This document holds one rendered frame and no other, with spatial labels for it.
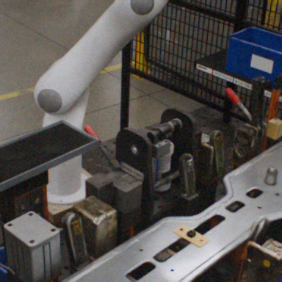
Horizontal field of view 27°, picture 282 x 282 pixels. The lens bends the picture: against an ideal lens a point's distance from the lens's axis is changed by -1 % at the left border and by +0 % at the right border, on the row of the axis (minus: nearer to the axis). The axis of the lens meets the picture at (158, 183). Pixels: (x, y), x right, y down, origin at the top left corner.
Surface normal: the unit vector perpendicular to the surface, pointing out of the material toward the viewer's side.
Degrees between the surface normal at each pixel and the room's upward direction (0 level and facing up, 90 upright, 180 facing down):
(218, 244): 0
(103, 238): 90
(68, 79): 71
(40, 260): 90
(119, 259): 0
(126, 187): 0
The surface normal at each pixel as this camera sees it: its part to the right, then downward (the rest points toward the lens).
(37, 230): 0.06, -0.83
